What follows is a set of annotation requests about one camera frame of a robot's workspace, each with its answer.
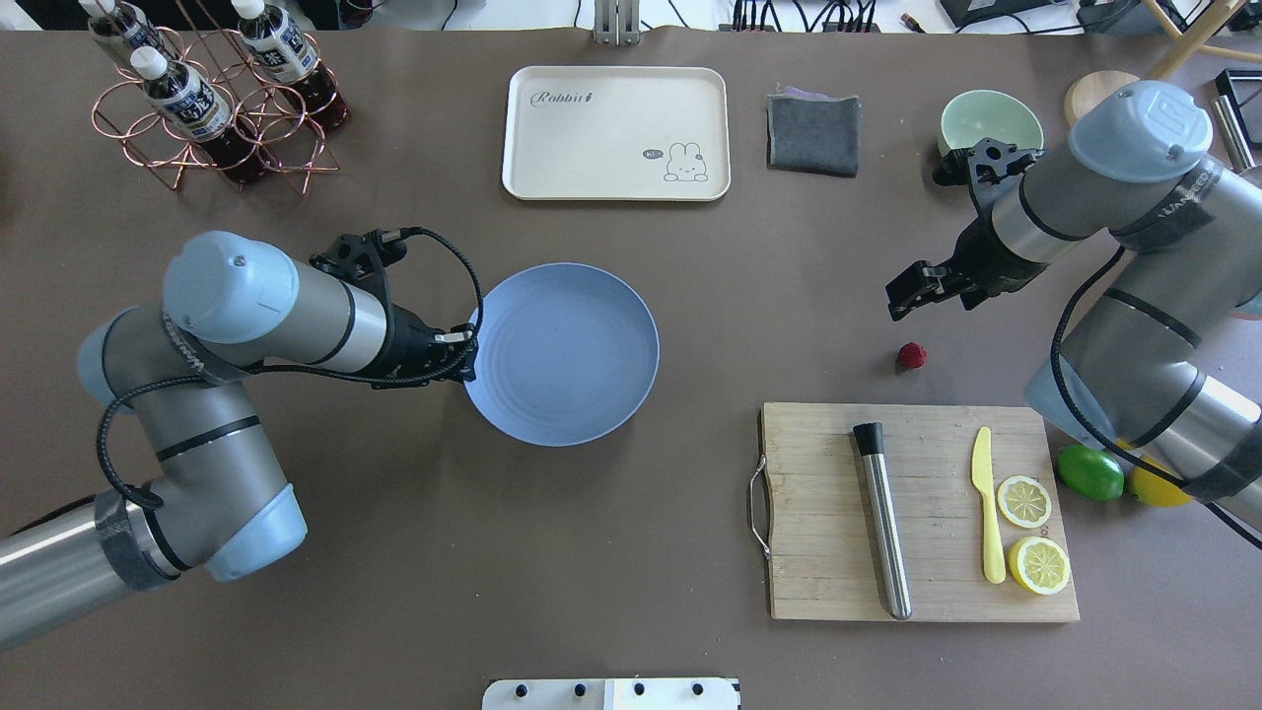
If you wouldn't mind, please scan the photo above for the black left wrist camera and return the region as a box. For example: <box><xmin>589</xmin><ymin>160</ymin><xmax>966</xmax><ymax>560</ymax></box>
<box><xmin>308</xmin><ymin>230</ymin><xmax>408</xmax><ymax>303</ymax></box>

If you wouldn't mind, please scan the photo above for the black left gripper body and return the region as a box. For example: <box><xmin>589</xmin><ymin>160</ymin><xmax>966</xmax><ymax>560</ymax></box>
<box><xmin>374</xmin><ymin>304</ymin><xmax>456</xmax><ymax>390</ymax></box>

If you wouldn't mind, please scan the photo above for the lemon slice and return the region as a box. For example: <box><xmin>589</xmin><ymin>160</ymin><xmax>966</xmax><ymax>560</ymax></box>
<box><xmin>996</xmin><ymin>475</ymin><xmax>1053</xmax><ymax>530</ymax></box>
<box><xmin>1007</xmin><ymin>536</ymin><xmax>1070</xmax><ymax>595</ymax></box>

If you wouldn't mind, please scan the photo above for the dark tea bottle middle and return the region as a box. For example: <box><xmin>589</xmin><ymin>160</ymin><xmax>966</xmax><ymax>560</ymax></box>
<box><xmin>233</xmin><ymin>1</ymin><xmax>350</xmax><ymax>131</ymax></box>

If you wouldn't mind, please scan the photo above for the lemon slice lower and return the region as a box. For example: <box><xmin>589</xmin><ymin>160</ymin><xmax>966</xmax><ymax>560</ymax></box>
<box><xmin>1007</xmin><ymin>536</ymin><xmax>1070</xmax><ymax>595</ymax></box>

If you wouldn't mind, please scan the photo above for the green lime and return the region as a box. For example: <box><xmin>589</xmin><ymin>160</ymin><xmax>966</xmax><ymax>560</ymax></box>
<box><xmin>1054</xmin><ymin>444</ymin><xmax>1126</xmax><ymax>502</ymax></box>

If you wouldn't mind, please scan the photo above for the dark tea bottle front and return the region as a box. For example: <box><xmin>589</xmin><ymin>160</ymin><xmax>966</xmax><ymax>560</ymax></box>
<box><xmin>130</xmin><ymin>45</ymin><xmax>268</xmax><ymax>184</ymax></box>

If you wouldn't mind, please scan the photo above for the cream rabbit tray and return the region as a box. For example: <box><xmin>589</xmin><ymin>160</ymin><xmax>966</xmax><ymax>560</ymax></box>
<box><xmin>501</xmin><ymin>66</ymin><xmax>732</xmax><ymax>202</ymax></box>

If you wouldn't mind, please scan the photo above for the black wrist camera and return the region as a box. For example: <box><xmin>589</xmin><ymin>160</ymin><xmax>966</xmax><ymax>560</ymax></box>
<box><xmin>308</xmin><ymin>230</ymin><xmax>408</xmax><ymax>303</ymax></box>
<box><xmin>933</xmin><ymin>136</ymin><xmax>1046</xmax><ymax>214</ymax></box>

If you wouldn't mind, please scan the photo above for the lemon slice upper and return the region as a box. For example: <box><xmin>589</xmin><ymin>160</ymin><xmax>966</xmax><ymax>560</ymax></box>
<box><xmin>996</xmin><ymin>475</ymin><xmax>1053</xmax><ymax>530</ymax></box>

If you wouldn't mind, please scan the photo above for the copper wire bottle rack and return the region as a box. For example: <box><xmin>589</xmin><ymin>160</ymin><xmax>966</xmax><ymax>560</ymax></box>
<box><xmin>82</xmin><ymin>1</ymin><xmax>351</xmax><ymax>192</ymax></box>

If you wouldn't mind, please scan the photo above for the yellow lemon near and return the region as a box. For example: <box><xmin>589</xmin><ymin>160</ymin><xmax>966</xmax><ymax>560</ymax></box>
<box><xmin>1129</xmin><ymin>467</ymin><xmax>1195</xmax><ymax>508</ymax></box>

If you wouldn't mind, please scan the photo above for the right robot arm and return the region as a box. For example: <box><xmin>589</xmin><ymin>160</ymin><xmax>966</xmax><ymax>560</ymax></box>
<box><xmin>886</xmin><ymin>79</ymin><xmax>1261</xmax><ymax>528</ymax></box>

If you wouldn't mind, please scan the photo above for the steel muddler black tip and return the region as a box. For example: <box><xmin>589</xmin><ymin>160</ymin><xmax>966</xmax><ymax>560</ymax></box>
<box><xmin>853</xmin><ymin>422</ymin><xmax>914</xmax><ymax>620</ymax></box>

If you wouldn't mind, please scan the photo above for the aluminium frame post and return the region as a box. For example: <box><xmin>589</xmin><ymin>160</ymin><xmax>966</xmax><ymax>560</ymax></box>
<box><xmin>592</xmin><ymin>0</ymin><xmax>641</xmax><ymax>45</ymax></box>

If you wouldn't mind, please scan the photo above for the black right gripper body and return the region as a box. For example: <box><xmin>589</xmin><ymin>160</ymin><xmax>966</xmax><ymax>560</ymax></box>
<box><xmin>941</xmin><ymin>216</ymin><xmax>1047</xmax><ymax>309</ymax></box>

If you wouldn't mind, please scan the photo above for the dark tea bottle back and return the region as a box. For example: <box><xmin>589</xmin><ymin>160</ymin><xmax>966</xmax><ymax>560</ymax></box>
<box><xmin>78</xmin><ymin>0</ymin><xmax>177</xmax><ymax>73</ymax></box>

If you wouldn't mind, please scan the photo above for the wooden stand round base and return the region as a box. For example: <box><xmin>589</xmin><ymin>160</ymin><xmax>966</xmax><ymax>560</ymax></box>
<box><xmin>1063</xmin><ymin>0</ymin><xmax>1262</xmax><ymax>127</ymax></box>

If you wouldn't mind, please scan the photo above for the green bowl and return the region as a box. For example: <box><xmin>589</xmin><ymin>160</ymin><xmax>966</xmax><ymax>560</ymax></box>
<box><xmin>936</xmin><ymin>90</ymin><xmax>1044</xmax><ymax>156</ymax></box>

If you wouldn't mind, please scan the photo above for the metal ice scoop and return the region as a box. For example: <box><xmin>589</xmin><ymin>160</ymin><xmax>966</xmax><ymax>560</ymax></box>
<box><xmin>1212</xmin><ymin>96</ymin><xmax>1259</xmax><ymax>182</ymax></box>

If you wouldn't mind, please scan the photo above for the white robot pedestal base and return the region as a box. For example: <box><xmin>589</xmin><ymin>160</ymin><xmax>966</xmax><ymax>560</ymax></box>
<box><xmin>481</xmin><ymin>675</ymin><xmax>742</xmax><ymax>709</ymax></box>

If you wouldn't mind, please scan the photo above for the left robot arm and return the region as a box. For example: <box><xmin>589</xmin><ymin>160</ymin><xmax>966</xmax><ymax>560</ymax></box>
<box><xmin>1</xmin><ymin>228</ymin><xmax>485</xmax><ymax>649</ymax></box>

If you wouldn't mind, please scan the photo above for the blue round plate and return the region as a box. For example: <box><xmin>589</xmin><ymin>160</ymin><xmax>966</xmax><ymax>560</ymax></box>
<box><xmin>464</xmin><ymin>262</ymin><xmax>660</xmax><ymax>448</ymax></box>

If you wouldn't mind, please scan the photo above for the yellow plastic knife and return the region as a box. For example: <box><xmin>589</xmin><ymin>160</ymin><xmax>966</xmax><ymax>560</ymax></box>
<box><xmin>970</xmin><ymin>426</ymin><xmax>1007</xmax><ymax>585</ymax></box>

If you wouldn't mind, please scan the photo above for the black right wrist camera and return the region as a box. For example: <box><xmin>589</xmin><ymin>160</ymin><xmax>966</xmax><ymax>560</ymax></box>
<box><xmin>933</xmin><ymin>136</ymin><xmax>1046</xmax><ymax>214</ymax></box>

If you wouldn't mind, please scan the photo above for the dark tea bottle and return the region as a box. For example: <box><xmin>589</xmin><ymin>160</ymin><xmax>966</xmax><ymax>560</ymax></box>
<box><xmin>130</xmin><ymin>45</ymin><xmax>268</xmax><ymax>184</ymax></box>
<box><xmin>233</xmin><ymin>1</ymin><xmax>350</xmax><ymax>131</ymax></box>
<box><xmin>78</xmin><ymin>0</ymin><xmax>177</xmax><ymax>73</ymax></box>

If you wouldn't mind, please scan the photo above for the wooden cutting board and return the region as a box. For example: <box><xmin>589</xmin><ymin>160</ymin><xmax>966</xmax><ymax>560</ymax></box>
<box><xmin>760</xmin><ymin>401</ymin><xmax>1079</xmax><ymax>623</ymax></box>

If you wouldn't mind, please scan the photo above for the grey folded cloth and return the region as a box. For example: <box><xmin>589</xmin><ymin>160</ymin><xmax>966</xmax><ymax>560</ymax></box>
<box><xmin>767</xmin><ymin>87</ymin><xmax>862</xmax><ymax>178</ymax></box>

